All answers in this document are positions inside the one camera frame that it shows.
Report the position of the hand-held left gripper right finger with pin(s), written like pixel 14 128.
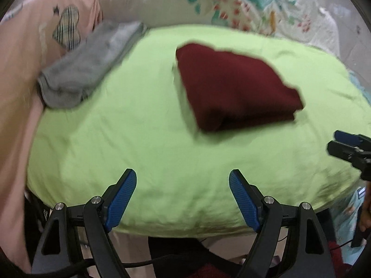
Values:
pixel 243 202

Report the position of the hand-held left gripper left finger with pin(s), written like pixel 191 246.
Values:
pixel 121 199

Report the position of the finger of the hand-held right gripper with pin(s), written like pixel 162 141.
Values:
pixel 340 150
pixel 347 137

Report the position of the maroon garment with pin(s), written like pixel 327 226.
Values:
pixel 232 89

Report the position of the person's right hand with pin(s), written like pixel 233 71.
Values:
pixel 365 205

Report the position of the light green bed sheet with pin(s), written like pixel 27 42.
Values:
pixel 139 139

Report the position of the dark cloth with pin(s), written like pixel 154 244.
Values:
pixel 36 208

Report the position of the folded grey cloth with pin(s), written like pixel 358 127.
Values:
pixel 84 63

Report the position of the pink garment with heart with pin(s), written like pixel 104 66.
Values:
pixel 20 49

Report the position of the white floral quilt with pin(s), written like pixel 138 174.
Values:
pixel 162 3

